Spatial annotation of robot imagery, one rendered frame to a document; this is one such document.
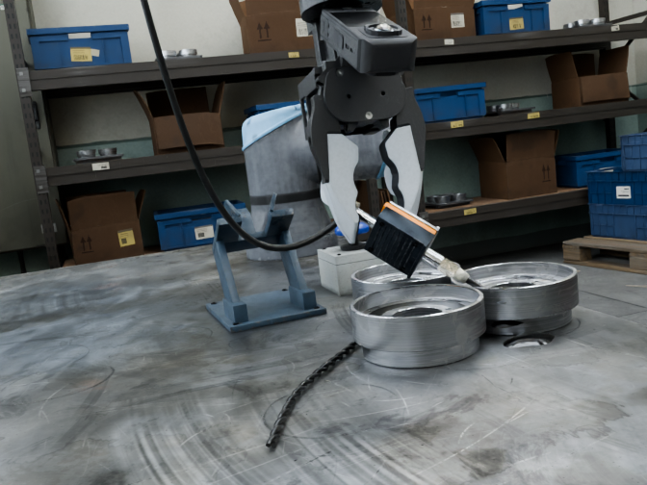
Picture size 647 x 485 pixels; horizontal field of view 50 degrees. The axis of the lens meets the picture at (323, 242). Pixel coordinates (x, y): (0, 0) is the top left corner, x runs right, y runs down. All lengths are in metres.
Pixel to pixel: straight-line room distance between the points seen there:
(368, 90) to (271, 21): 3.64
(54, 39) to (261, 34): 1.12
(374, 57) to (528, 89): 4.97
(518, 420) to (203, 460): 0.18
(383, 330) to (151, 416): 0.17
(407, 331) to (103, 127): 4.12
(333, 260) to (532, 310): 0.28
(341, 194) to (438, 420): 0.22
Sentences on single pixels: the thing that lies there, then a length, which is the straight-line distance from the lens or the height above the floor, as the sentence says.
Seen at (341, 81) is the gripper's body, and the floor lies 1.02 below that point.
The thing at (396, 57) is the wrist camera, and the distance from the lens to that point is 0.52.
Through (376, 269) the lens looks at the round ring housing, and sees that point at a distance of 0.72.
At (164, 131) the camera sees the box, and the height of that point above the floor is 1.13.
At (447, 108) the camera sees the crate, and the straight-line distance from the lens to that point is 4.57.
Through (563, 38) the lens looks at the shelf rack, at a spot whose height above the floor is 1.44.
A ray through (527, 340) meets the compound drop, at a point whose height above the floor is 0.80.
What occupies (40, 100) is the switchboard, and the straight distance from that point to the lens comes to 4.33.
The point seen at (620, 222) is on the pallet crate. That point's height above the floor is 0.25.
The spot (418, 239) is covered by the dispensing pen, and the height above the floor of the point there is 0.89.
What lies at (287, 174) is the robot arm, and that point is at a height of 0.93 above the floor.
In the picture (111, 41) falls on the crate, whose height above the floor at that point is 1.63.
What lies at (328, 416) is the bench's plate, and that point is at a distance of 0.46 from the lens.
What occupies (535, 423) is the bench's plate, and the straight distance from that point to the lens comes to 0.43.
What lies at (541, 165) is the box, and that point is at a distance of 4.88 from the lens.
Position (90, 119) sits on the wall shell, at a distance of 4.56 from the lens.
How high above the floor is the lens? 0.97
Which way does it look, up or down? 8 degrees down
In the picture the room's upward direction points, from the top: 7 degrees counter-clockwise
